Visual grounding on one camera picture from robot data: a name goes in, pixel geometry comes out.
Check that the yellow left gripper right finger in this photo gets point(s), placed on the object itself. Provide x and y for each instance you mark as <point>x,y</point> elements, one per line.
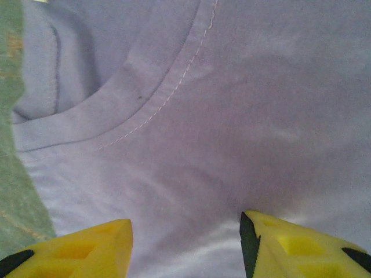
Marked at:
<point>290,252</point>

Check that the purple t-shirt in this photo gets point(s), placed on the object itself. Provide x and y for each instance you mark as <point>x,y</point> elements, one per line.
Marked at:
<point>232,116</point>

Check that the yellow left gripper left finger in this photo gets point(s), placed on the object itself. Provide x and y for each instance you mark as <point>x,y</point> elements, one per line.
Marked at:
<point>87,255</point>

